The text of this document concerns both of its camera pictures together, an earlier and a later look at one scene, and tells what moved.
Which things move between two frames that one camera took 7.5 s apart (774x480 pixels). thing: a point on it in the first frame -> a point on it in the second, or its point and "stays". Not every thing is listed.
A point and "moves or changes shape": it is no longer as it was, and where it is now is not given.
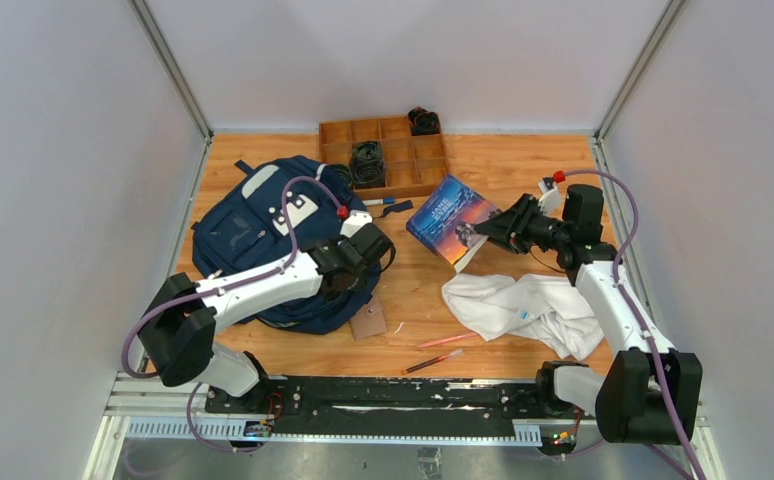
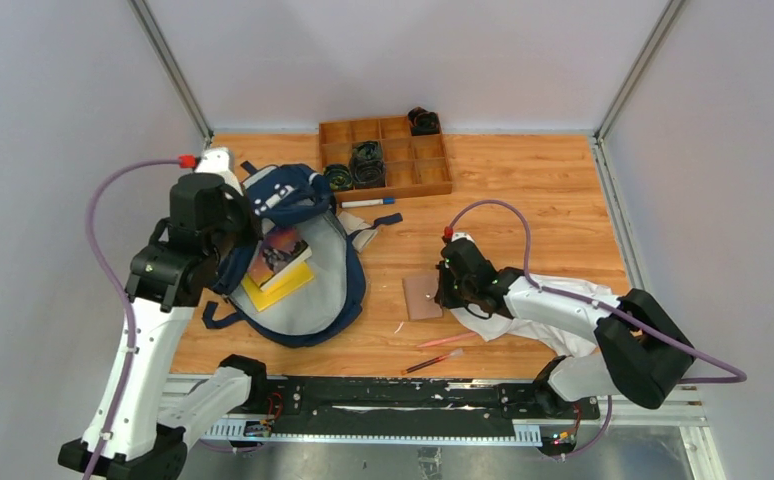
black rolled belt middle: x=367 y=164 stays
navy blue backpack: x=263 y=215 moves or changes shape
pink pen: x=447 y=339 stays
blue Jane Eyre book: x=446 y=221 -> x=282 y=250
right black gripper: x=510 y=228 -> x=445 y=297
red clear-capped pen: x=450 y=355 stays
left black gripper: x=345 y=278 -> x=226 y=221
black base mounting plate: x=382 y=406 stays
